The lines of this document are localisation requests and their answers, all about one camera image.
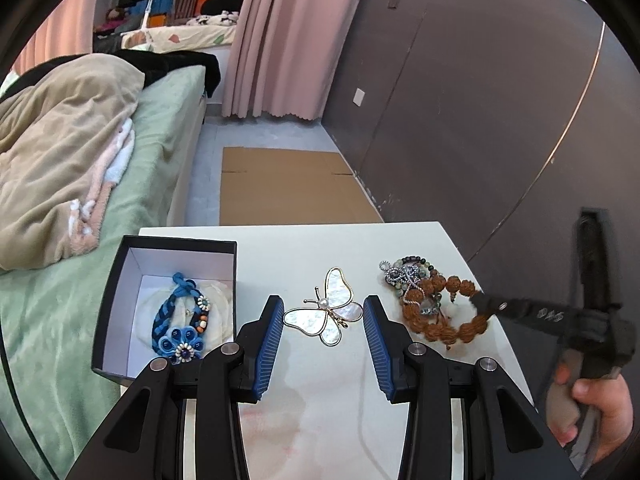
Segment cream patterned quilt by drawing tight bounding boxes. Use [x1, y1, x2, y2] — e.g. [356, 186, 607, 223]
[121, 12, 238, 53]

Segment blue braided flower necklace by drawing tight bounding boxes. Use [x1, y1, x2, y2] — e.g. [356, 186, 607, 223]
[151, 272, 213, 365]

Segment black jewelry box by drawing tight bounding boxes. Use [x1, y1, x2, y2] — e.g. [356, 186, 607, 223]
[91, 234, 238, 387]

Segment silver charm bracelet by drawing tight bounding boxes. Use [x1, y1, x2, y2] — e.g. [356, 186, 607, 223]
[378, 260, 426, 303]

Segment brown seed bead bracelet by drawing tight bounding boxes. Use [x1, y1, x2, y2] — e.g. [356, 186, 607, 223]
[401, 272, 493, 351]

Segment narrow pink curtain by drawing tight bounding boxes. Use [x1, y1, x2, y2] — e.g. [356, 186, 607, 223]
[12, 0, 103, 78]

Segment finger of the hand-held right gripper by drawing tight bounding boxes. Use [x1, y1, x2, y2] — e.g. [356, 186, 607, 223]
[469, 290, 581, 332]

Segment pearl shell butterfly brooch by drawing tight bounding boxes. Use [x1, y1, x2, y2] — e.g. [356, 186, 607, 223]
[282, 266, 364, 348]

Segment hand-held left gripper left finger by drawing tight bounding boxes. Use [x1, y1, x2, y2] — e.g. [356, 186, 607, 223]
[65, 294, 286, 480]

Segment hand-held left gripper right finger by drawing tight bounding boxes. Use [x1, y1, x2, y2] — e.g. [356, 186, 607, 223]
[362, 295, 583, 480]

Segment beige plush blanket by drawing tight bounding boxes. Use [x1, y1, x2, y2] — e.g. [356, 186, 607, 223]
[0, 52, 146, 273]

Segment bed with green sheet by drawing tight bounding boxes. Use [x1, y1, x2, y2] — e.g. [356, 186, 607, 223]
[0, 65, 208, 478]

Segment person's right hand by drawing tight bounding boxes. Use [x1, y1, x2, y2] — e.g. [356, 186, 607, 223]
[552, 364, 636, 463]

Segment light wooden rack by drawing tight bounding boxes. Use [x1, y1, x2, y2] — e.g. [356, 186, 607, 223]
[129, 0, 201, 26]

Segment wide pink curtain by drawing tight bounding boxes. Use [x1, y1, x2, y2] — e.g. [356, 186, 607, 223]
[220, 0, 373, 122]

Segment flat cardboard sheet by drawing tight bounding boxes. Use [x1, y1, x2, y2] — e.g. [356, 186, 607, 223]
[219, 146, 385, 227]

